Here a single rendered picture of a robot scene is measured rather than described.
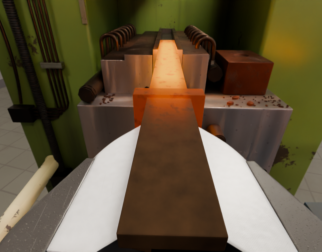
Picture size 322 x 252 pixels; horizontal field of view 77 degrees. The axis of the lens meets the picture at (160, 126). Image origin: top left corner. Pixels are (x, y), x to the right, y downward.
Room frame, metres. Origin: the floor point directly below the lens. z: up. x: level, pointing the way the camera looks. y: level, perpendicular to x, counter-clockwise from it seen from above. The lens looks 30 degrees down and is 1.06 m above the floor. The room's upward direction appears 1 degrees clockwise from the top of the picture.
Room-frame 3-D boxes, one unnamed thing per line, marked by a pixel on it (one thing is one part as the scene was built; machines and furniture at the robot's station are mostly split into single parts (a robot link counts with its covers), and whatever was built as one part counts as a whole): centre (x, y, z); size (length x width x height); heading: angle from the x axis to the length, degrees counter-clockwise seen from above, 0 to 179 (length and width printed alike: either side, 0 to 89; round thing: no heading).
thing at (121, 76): (0.59, 0.01, 0.96); 0.42 x 0.20 x 0.09; 179
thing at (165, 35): (0.59, -0.02, 0.99); 0.42 x 0.05 x 0.01; 179
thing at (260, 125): (0.60, -0.05, 0.69); 0.56 x 0.38 x 0.45; 179
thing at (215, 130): (0.30, -0.10, 0.87); 0.04 x 0.03 x 0.03; 179
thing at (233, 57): (0.44, -0.17, 0.95); 0.12 x 0.09 x 0.07; 179
